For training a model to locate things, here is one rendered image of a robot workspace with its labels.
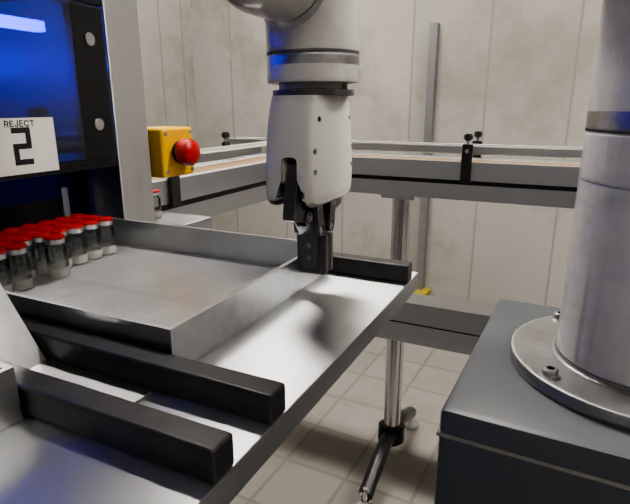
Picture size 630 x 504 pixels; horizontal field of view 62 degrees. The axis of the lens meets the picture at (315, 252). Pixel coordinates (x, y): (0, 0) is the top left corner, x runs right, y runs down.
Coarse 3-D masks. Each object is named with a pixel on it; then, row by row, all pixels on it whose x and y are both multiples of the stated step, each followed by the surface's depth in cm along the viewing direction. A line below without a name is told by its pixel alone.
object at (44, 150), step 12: (0, 120) 54; (12, 120) 56; (24, 120) 57; (36, 120) 58; (48, 120) 59; (0, 132) 55; (36, 132) 58; (48, 132) 60; (0, 144) 55; (12, 144) 56; (36, 144) 58; (48, 144) 60; (0, 156) 55; (12, 156) 56; (24, 156) 57; (36, 156) 59; (48, 156) 60; (0, 168) 55; (12, 168) 56; (24, 168) 57; (36, 168) 59; (48, 168) 60
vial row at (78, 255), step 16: (80, 224) 61; (96, 224) 63; (16, 240) 54; (32, 240) 57; (80, 240) 61; (96, 240) 63; (112, 240) 65; (32, 256) 56; (80, 256) 61; (96, 256) 63; (32, 272) 56
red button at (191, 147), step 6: (180, 144) 77; (186, 144) 77; (192, 144) 77; (180, 150) 76; (186, 150) 76; (192, 150) 77; (198, 150) 79; (180, 156) 77; (186, 156) 77; (192, 156) 77; (198, 156) 79; (180, 162) 78; (186, 162) 77; (192, 162) 78
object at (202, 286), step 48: (144, 240) 70; (192, 240) 66; (240, 240) 63; (288, 240) 60; (48, 288) 54; (96, 288) 54; (144, 288) 54; (192, 288) 54; (240, 288) 44; (288, 288) 51; (144, 336) 37; (192, 336) 38
